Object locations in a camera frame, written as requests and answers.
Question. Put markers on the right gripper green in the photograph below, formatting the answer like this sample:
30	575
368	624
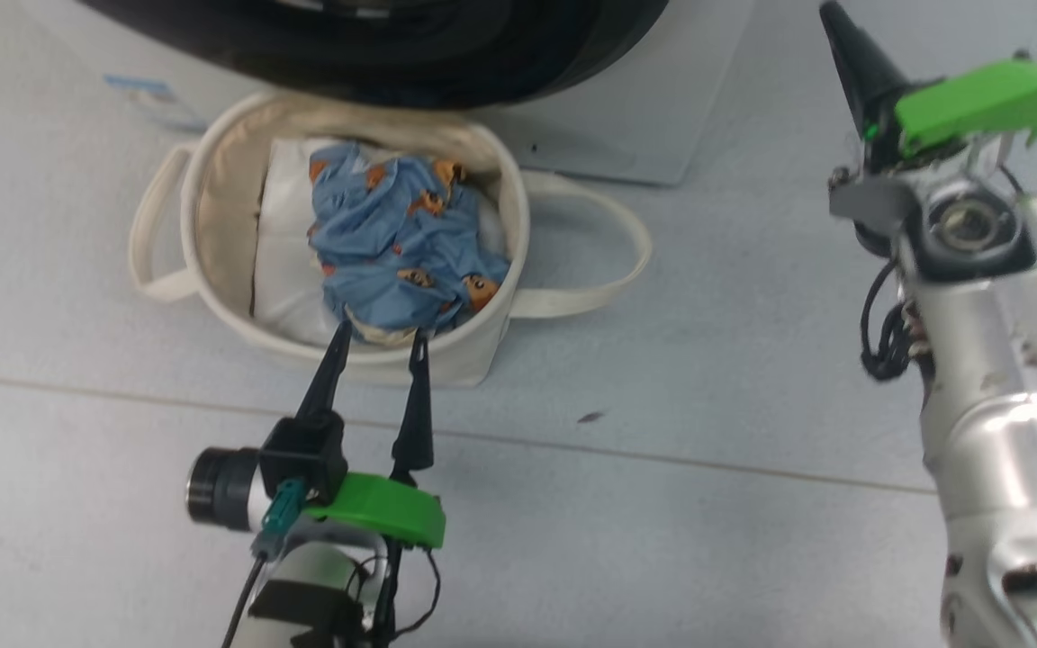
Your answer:
996	99

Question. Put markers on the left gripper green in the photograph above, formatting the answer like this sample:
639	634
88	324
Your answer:
383	508

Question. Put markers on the blue garment with orange prints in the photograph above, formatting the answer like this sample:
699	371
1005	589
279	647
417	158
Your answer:
392	243

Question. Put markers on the black round washing machine door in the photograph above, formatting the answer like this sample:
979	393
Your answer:
392	54

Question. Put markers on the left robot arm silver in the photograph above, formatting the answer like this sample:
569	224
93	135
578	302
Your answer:
320	576

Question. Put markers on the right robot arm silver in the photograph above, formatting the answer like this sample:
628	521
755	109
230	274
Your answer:
1005	432

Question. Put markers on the white washing machine body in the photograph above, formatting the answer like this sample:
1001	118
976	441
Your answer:
626	108

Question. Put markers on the cream canvas laundry basket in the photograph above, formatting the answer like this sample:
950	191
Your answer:
221	207

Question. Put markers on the blue energy label sticker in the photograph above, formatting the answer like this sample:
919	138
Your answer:
140	85

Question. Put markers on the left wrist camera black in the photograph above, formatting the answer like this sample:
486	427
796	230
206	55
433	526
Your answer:
302	459

